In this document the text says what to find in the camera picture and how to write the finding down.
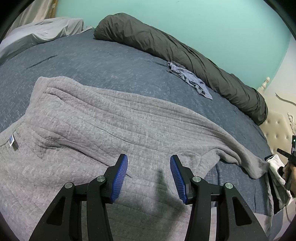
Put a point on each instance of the dark grey rolled quilt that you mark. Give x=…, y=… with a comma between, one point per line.
x=173, y=46

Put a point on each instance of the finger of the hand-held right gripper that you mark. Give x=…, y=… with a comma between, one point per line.
x=283, y=153

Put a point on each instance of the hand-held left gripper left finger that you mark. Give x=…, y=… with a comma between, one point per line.
x=120, y=178

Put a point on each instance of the person's right hand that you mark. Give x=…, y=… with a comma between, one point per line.
x=293, y=178

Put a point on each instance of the striped curtain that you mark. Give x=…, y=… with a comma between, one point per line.
x=32, y=14

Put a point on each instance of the wooden pole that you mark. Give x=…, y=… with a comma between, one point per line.
x=54, y=8

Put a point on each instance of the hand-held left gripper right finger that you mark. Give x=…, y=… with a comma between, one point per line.
x=178, y=178

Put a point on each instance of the small blue-grey cloth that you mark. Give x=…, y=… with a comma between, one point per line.
x=189, y=78

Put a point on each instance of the white and black folded clothes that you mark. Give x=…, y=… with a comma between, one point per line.
x=275, y=166

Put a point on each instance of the light grey blanket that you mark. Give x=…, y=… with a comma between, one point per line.
x=34, y=34

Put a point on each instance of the cream tufted headboard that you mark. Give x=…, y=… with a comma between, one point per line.
x=275, y=129

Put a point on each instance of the grey knitted robe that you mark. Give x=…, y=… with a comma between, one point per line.
x=115, y=115

